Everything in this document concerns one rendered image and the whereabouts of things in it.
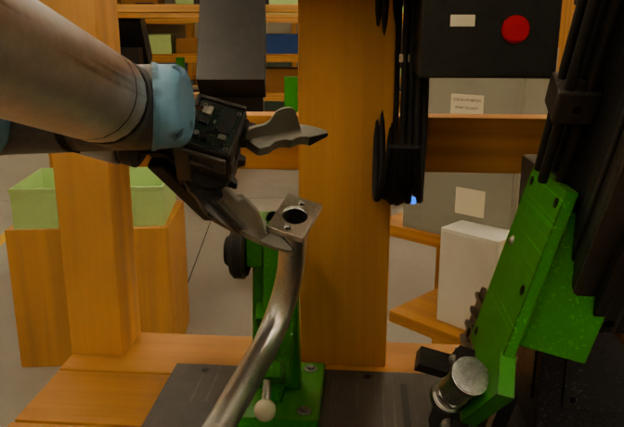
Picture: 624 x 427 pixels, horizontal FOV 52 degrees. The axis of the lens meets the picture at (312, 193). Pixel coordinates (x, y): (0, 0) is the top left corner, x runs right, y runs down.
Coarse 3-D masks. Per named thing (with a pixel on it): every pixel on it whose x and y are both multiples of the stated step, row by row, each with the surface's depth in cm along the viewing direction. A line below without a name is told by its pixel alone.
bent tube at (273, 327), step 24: (288, 216) 67; (312, 216) 66; (288, 240) 66; (288, 264) 69; (288, 288) 70; (288, 312) 71; (264, 336) 70; (264, 360) 68; (240, 384) 65; (216, 408) 63; (240, 408) 63
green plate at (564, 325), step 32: (544, 192) 62; (576, 192) 56; (512, 224) 69; (544, 224) 59; (512, 256) 66; (544, 256) 58; (512, 288) 63; (544, 288) 60; (480, 320) 70; (512, 320) 61; (544, 320) 61; (576, 320) 60; (480, 352) 67; (512, 352) 60; (544, 352) 61; (576, 352) 61
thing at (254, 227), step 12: (228, 192) 64; (228, 204) 66; (240, 204) 63; (252, 204) 61; (240, 216) 65; (252, 216) 63; (252, 228) 64; (264, 228) 64; (252, 240) 65; (264, 240) 64; (276, 240) 64
